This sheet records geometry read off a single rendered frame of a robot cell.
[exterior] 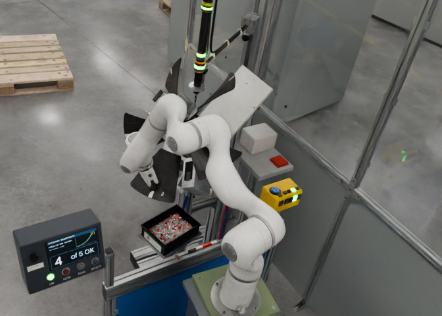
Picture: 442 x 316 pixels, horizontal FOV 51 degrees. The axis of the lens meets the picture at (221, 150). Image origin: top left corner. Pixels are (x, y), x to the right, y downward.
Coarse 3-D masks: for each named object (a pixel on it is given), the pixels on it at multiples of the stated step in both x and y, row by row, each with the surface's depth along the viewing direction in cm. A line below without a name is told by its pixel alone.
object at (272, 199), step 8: (272, 184) 213; (280, 184) 213; (288, 184) 214; (296, 184) 215; (264, 192) 210; (280, 192) 209; (296, 192) 211; (264, 200) 212; (272, 200) 207; (280, 200) 207; (296, 200) 214; (280, 208) 211
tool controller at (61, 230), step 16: (32, 224) 154; (48, 224) 154; (64, 224) 154; (80, 224) 154; (96, 224) 155; (16, 240) 146; (32, 240) 146; (48, 240) 147; (64, 240) 150; (80, 240) 153; (96, 240) 157; (32, 256) 145; (48, 256) 149; (80, 256) 156; (96, 256) 159; (32, 272) 148; (48, 272) 151; (80, 272) 158; (32, 288) 150
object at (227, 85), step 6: (228, 78) 214; (234, 78) 207; (222, 84) 214; (228, 84) 206; (234, 84) 202; (216, 90) 215; (222, 90) 206; (228, 90) 202; (210, 96) 212; (216, 96) 205; (198, 108) 213
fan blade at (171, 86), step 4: (180, 60) 226; (176, 64) 229; (180, 64) 225; (172, 68) 233; (176, 68) 228; (172, 72) 232; (176, 72) 226; (168, 76) 238; (172, 76) 231; (176, 76) 225; (172, 80) 231; (176, 80) 224; (168, 84) 238; (172, 84) 230; (176, 84) 224; (168, 88) 239; (172, 88) 229; (176, 88) 223; (168, 92) 240; (172, 92) 231; (176, 92) 222
